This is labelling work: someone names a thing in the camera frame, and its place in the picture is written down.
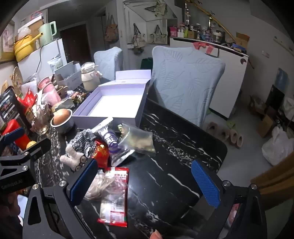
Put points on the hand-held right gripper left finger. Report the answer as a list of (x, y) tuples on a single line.
[(83, 181)]

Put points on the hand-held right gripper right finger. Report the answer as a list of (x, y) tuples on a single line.
[(205, 183)]

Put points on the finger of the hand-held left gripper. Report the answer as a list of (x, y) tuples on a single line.
[(38, 146), (13, 135)]

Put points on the small red snack packet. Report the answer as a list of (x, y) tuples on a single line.
[(102, 154)]

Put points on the red white snack packet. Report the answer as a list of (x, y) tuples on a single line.
[(114, 202)]

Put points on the checkered plush doll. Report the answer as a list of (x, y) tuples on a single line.
[(85, 140)]

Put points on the purple snack packet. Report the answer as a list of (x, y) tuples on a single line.
[(111, 140)]

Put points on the clear zip bag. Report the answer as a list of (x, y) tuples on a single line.
[(137, 140)]

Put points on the lavender gift box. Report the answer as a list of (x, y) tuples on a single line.
[(110, 103)]

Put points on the person's left hand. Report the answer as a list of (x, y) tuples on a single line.
[(9, 206)]

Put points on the person's right hand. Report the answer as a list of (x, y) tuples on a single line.
[(156, 235)]

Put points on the yellow lemon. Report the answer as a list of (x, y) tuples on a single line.
[(31, 145)]

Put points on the red bottle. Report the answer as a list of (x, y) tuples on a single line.
[(23, 141)]

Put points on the glass goblet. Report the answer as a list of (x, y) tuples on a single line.
[(39, 119)]

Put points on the black packet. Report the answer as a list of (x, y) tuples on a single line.
[(9, 105)]

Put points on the steel bowl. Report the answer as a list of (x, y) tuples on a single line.
[(64, 128)]

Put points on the grey block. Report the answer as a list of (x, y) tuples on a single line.
[(64, 104)]

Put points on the pink fluffy slipper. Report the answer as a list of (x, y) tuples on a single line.
[(233, 136), (211, 127), (224, 134), (240, 141)]

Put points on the pink cup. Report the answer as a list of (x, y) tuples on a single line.
[(51, 94)]

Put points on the brown mug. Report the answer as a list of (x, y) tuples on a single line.
[(62, 90)]

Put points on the purple foil wrapper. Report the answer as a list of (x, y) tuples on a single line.
[(70, 92)]

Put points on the wooden board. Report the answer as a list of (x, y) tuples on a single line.
[(275, 181)]

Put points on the white plastic bag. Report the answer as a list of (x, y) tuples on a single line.
[(278, 147)]

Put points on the green white pouch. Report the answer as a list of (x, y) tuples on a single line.
[(55, 65)]

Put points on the brown cardboard box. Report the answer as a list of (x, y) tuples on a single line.
[(265, 125)]

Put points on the white ceramic teapot jar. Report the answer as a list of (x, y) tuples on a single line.
[(90, 80)]

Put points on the white fridge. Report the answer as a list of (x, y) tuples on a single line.
[(48, 55)]

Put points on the yellow pot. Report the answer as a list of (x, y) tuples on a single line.
[(23, 48)]

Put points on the white cabinet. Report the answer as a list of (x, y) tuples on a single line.
[(232, 87)]

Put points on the light blue covered chair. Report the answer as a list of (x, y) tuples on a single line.
[(183, 80), (108, 62)]

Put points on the green kettle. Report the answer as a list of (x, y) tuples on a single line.
[(47, 32)]

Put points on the dark wooden door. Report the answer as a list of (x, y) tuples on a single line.
[(74, 43)]

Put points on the large cardboard box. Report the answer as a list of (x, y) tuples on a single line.
[(34, 27)]

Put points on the black box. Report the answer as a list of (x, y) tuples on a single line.
[(274, 96)]

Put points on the green bag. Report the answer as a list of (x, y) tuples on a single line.
[(147, 63)]

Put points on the pink cloth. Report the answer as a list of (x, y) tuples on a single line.
[(203, 47)]

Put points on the brown hanging bag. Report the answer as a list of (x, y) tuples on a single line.
[(112, 31)]

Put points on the small cardboard box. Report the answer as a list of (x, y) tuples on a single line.
[(242, 40)]

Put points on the canvas tote bag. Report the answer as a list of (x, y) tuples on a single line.
[(139, 38), (158, 35)]

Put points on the row of bottles and jars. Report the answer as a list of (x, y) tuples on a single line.
[(197, 32)]

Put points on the bamboo pole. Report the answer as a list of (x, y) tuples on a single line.
[(220, 21)]

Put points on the tall glass bottle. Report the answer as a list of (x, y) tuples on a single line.
[(187, 13)]

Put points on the picture frame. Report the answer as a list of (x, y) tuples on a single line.
[(7, 41)]

